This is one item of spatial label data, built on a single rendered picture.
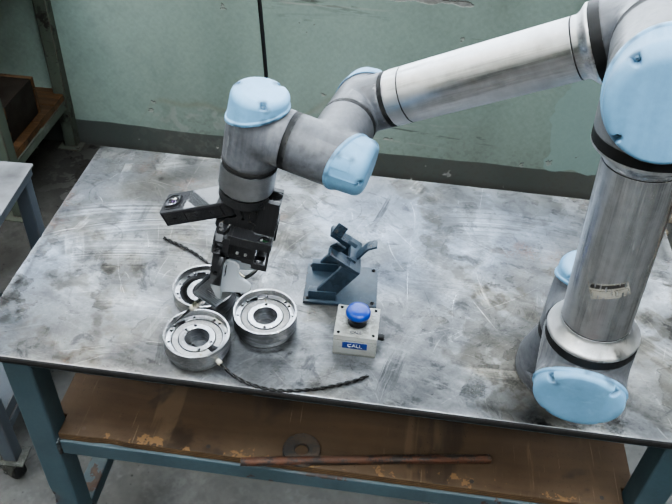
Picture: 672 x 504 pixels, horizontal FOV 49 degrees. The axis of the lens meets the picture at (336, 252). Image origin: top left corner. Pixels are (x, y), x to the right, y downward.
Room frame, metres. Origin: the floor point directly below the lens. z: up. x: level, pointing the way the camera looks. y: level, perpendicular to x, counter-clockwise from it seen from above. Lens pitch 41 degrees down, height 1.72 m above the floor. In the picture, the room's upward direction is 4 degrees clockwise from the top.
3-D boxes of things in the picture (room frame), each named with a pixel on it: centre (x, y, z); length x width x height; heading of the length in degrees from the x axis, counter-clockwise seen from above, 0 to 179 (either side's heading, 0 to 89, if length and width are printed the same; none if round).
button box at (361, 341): (0.82, -0.05, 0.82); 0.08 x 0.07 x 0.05; 85
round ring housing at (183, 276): (0.89, 0.22, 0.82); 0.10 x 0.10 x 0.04
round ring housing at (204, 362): (0.78, 0.21, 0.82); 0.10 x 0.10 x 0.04
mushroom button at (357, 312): (0.83, -0.04, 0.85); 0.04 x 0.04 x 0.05
